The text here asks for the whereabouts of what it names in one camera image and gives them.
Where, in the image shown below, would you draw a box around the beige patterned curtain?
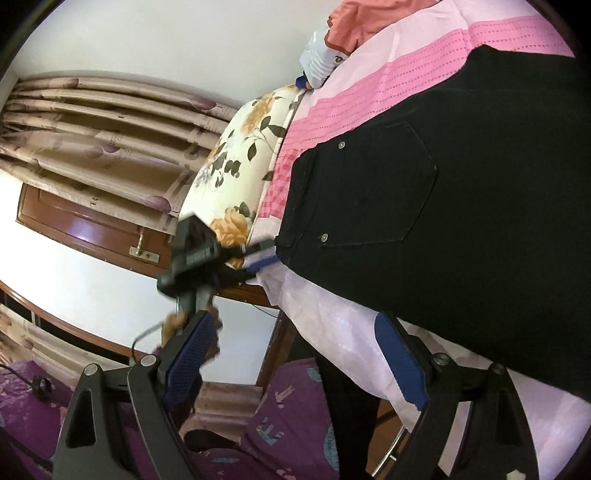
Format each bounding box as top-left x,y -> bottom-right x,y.
0,71 -> 236,232

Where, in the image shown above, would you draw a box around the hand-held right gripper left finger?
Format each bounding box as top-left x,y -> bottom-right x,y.
53,310 -> 219,480

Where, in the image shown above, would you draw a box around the black pants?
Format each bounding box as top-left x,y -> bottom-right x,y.
274,44 -> 591,398

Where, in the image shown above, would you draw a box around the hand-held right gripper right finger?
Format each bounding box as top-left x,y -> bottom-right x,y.
375,311 -> 541,480

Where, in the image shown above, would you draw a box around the black cable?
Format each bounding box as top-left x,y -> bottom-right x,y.
131,320 -> 166,365

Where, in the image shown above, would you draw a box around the floral pillow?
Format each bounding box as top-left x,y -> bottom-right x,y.
178,85 -> 305,271

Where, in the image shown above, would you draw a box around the wooden door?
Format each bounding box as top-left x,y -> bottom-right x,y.
16,182 -> 176,278

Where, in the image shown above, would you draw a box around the purple printed pajamas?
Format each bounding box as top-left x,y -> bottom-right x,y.
0,355 -> 338,480

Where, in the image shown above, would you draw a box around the pink checked bedsheet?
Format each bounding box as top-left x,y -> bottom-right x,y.
249,0 -> 578,480

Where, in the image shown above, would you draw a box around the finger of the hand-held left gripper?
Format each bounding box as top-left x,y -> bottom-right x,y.
244,255 -> 281,274
239,239 -> 278,256

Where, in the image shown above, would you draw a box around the person's left hand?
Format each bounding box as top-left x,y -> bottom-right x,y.
160,310 -> 188,346

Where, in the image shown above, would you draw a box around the brass door latch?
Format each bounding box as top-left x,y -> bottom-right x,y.
129,233 -> 160,261

